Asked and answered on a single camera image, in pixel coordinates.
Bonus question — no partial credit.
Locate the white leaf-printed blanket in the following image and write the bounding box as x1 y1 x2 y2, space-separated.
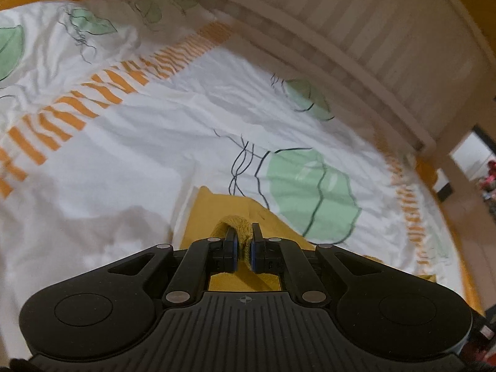
0 0 478 362

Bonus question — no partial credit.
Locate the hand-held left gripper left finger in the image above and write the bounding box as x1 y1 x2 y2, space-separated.
106 226 239 305

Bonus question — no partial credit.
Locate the yellow knit sweater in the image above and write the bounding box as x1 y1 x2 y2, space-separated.
185 186 435 292

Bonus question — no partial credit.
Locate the black bed bracket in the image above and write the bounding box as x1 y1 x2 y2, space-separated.
432 180 452 203

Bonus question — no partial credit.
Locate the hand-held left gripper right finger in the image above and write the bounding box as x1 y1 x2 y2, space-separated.
250 223 383 305

